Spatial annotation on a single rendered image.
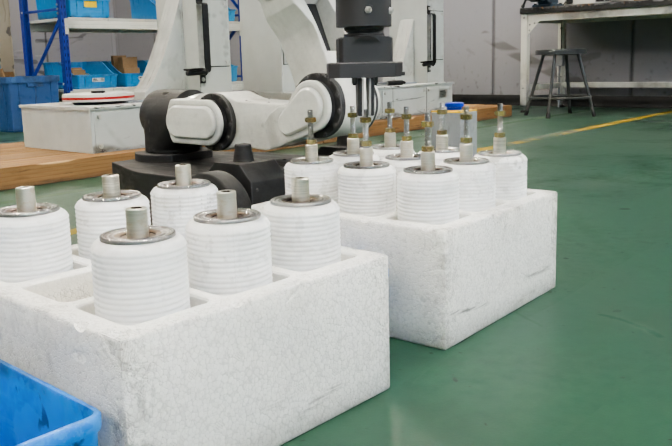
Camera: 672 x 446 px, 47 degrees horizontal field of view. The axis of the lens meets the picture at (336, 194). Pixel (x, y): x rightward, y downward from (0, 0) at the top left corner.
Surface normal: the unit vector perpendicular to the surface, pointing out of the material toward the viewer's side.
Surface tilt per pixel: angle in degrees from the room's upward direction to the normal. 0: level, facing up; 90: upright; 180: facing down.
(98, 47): 90
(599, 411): 0
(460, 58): 90
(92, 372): 90
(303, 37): 90
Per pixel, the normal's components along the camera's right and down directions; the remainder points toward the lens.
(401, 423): -0.03, -0.99
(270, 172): 0.52, -0.62
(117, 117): 0.76, 0.09
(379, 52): 0.14, 0.17
